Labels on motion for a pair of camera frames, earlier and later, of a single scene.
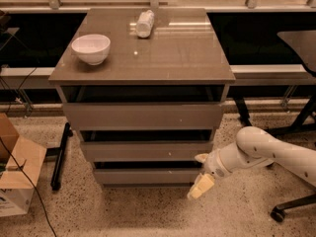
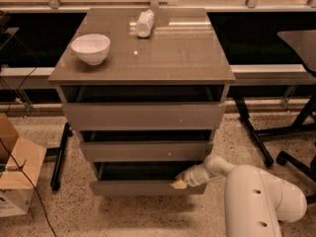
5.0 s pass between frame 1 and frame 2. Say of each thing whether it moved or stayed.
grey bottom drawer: moved
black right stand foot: stayed
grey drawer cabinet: stayed
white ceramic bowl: stayed
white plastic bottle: stayed
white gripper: moved
